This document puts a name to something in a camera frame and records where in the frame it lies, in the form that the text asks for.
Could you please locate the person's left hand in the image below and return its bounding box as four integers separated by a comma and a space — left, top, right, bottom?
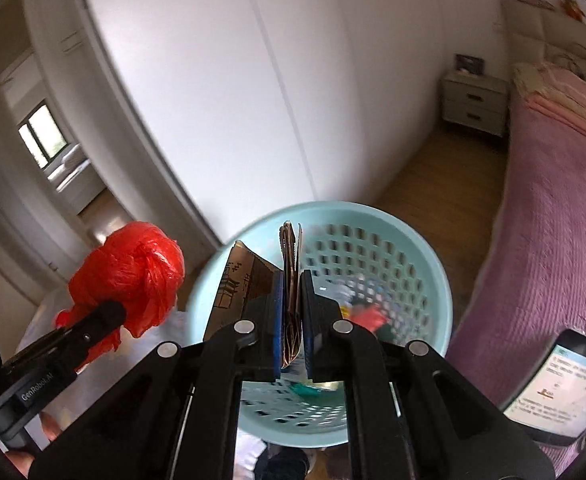
6, 410, 67, 480

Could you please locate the white wardrobe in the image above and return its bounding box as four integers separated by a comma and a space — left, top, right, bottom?
20, 0, 448, 248

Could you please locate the white grey drink carton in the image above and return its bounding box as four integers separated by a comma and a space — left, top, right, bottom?
202, 219, 305, 367

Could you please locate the window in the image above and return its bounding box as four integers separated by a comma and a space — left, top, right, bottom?
17, 104, 67, 169

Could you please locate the red snack packet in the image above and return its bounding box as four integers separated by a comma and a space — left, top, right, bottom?
349, 304, 390, 334

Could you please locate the teal plastic basket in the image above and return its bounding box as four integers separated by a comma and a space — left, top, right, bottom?
185, 201, 454, 448

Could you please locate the dark shoe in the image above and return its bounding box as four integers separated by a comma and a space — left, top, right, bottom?
253, 445, 317, 480

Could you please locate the dark picture frame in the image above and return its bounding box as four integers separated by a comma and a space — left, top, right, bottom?
453, 53, 485, 75

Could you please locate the bed with pink blanket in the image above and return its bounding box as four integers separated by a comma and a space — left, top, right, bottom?
444, 0, 586, 466

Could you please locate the smartphone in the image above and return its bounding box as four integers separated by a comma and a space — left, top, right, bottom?
501, 328, 586, 447

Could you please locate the red plastic bag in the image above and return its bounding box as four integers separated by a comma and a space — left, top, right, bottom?
54, 220, 186, 353

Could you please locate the beige nightstand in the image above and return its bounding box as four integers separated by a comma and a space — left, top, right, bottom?
441, 69, 510, 137

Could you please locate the green snack packet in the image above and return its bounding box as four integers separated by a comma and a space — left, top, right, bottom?
292, 381, 327, 400

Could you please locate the white bed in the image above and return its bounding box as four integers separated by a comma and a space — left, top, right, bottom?
44, 142, 107, 214

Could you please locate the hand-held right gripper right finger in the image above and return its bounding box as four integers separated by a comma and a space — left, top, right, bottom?
299, 269, 555, 480

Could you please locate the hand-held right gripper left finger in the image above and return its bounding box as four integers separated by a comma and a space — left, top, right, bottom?
30, 267, 281, 480

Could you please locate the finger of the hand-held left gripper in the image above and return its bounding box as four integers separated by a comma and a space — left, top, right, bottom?
2, 300, 127, 376

